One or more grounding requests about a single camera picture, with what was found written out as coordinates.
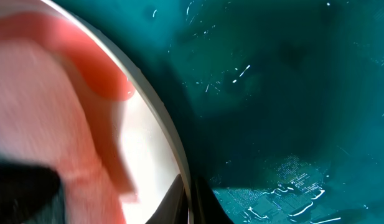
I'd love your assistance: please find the red sponge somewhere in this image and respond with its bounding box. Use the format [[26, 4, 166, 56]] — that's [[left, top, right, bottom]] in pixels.
[[0, 12, 134, 223]]

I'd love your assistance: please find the white round plate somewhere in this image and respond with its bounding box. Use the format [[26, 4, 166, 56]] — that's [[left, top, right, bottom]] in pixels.
[[0, 1, 190, 223]]

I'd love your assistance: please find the teal plastic tray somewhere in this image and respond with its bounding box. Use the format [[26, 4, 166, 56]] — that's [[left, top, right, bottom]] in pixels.
[[59, 0, 384, 223]]

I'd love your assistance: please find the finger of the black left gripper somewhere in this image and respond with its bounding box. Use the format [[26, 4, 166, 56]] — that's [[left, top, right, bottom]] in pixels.
[[0, 157, 61, 224]]

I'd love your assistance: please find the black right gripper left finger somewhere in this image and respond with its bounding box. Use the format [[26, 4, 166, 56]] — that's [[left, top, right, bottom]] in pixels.
[[146, 174, 188, 224]]

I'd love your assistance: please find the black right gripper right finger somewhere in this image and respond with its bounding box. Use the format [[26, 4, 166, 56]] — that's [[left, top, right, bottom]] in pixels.
[[192, 176, 233, 224]]

